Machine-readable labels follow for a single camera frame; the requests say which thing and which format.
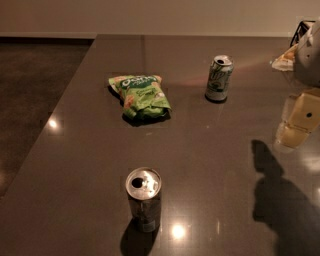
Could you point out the green rice chip bag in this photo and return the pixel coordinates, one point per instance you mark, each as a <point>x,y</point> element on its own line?
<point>142,96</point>

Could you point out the dark redbull can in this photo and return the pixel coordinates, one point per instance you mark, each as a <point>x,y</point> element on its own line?
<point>143,186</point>

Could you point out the green 7up soda can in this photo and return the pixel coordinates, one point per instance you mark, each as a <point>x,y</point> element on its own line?
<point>220,72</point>

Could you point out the yellow snack bag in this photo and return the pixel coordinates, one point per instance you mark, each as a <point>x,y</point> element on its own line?
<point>285,62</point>

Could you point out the black wire basket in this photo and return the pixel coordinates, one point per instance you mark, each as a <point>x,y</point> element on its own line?
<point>301,29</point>

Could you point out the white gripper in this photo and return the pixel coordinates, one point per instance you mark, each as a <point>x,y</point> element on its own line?
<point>308,60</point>

